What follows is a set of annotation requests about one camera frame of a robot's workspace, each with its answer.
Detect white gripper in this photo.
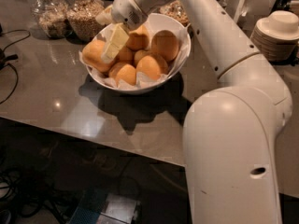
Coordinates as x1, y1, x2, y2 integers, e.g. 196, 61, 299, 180
95, 0, 174, 63

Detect large orange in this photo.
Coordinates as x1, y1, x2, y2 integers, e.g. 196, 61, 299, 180
82, 40, 115, 73

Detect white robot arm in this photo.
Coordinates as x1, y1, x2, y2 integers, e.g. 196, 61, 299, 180
96, 0, 292, 224

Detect white ceramic bowl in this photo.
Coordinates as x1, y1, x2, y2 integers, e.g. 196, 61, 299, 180
78, 13, 191, 95

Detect white paper bowl liner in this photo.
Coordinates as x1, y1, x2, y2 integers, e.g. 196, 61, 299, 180
79, 13, 191, 94

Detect orange top back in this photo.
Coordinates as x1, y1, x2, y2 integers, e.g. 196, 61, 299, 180
126, 25, 150, 50

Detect glass jar round grains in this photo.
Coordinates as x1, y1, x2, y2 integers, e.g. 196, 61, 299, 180
67, 0, 104, 42

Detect small orange centre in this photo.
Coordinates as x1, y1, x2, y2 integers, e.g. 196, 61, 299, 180
134, 49, 150, 65

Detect orange front left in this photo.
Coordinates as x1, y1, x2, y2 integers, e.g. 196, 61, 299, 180
108, 62, 136, 85

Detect orange front right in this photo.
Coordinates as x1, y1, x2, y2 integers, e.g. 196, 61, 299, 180
136, 54, 168, 80

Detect orange right back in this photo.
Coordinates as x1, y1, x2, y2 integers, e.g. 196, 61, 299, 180
151, 30, 179, 62

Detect glass jar mixed muesli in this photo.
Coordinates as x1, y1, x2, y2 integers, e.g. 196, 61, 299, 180
159, 0, 189, 26

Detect glass jar pale cereal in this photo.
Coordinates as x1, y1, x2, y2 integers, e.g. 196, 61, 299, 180
31, 0, 72, 39

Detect white card stand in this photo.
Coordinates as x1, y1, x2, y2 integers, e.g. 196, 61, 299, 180
234, 0, 248, 22

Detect stack of white plates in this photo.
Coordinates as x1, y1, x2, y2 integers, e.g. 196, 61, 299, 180
250, 10, 299, 62

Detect metal box under table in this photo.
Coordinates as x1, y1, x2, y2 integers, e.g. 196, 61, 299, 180
67, 189, 141, 224

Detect black cable on table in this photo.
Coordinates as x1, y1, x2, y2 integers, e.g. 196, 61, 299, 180
0, 21, 32, 105

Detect black cables on floor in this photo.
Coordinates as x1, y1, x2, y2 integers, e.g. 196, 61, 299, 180
0, 154, 76, 224

